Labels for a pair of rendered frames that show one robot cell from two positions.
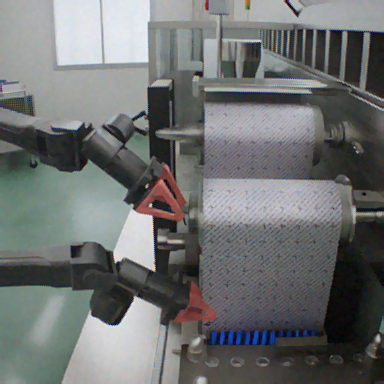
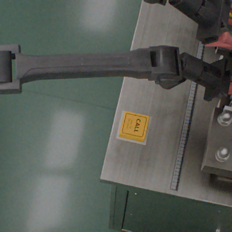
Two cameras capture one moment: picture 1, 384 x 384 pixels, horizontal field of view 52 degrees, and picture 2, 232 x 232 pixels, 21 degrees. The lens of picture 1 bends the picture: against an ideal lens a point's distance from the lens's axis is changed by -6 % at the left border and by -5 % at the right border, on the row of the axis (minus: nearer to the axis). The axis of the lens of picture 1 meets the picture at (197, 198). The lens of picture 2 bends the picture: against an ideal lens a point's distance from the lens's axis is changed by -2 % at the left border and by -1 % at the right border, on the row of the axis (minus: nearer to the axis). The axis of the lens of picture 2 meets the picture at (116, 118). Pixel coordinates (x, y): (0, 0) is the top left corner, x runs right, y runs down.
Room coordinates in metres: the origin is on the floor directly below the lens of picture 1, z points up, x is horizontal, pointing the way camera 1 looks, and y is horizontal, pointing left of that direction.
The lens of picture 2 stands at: (-0.02, 0.20, 2.56)
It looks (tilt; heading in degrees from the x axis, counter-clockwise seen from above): 71 degrees down; 8
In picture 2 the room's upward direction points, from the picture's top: 3 degrees clockwise
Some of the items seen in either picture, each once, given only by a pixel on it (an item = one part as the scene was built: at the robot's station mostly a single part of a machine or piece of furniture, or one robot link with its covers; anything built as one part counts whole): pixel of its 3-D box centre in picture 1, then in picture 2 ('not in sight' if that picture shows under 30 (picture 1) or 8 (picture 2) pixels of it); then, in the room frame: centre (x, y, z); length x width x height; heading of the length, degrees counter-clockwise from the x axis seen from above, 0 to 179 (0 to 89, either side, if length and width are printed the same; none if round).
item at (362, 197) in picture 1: (366, 198); not in sight; (0.68, -0.31, 1.28); 0.06 x 0.05 x 0.02; 88
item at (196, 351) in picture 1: (197, 346); (226, 116); (0.56, 0.00, 1.05); 0.04 x 0.04 x 0.04
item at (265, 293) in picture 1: (266, 299); not in sight; (0.62, -0.13, 1.11); 0.23 x 0.01 x 0.18; 88
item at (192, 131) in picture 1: (195, 133); not in sight; (0.94, 0.01, 1.33); 0.06 x 0.06 x 0.06; 88
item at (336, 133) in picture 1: (330, 136); not in sight; (0.93, -0.31, 1.33); 0.07 x 0.07 x 0.07; 88
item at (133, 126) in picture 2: not in sight; (134, 126); (0.53, 0.23, 0.91); 0.07 x 0.07 x 0.02; 88
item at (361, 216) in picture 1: (360, 214); not in sight; (0.68, -0.30, 1.25); 0.07 x 0.04 x 0.04; 88
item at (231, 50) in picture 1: (239, 50); not in sight; (1.40, -0.14, 1.50); 0.14 x 0.14 x 0.06
